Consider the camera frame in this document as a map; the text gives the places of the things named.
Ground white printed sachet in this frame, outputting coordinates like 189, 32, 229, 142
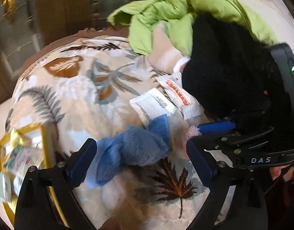
129, 88, 176, 126

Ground yellow-taped white foam box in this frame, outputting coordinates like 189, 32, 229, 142
0, 124, 58, 225

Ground black trouser leg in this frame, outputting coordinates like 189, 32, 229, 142
181, 11, 293, 137

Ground left hand thumb tip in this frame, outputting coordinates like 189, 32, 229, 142
99, 217, 122, 230

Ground blue knotted towel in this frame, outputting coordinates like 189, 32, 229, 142
86, 114, 171, 188

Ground person's right hand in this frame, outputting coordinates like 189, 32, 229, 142
269, 165, 294, 181

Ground leaf-pattern fleece blanket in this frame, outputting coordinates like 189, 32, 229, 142
6, 30, 210, 229

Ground pink plush toy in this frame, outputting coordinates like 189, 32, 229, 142
182, 125, 202, 159

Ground beige striped sock foot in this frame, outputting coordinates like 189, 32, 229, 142
147, 22, 190, 74

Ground green quilted jacket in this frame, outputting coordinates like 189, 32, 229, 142
107, 0, 278, 56

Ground white blue wrapper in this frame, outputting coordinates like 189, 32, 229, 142
0, 144, 44, 202

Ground white red-text sachet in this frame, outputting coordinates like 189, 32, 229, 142
156, 72, 204, 120

